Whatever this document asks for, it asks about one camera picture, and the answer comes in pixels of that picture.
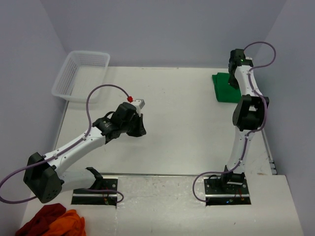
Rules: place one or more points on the orange t shirt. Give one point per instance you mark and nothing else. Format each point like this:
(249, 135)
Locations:
(69, 224)

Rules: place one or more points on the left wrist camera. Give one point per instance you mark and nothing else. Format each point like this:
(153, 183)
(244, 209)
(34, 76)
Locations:
(139, 103)

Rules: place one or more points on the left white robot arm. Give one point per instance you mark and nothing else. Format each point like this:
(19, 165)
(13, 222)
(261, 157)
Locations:
(47, 175)

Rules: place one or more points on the dark red t shirt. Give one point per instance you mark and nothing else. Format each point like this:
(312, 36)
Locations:
(39, 224)

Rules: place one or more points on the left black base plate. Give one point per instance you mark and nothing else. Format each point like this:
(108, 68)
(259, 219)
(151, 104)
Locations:
(106, 194)

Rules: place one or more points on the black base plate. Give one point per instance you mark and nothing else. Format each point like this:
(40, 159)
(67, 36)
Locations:
(218, 193)
(106, 194)

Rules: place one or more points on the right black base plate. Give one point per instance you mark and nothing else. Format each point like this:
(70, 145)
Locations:
(218, 193)

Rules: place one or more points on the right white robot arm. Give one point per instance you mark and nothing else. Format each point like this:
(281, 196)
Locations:
(248, 117)

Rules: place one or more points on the green t shirt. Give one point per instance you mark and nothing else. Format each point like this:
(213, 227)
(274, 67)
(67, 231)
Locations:
(223, 91)

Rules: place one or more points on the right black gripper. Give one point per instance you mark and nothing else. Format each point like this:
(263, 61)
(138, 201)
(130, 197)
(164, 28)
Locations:
(233, 83)

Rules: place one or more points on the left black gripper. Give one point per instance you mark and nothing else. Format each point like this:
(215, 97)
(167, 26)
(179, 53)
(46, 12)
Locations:
(140, 130)

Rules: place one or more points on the white plastic basket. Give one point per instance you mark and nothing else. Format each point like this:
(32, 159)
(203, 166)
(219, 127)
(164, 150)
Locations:
(81, 72)

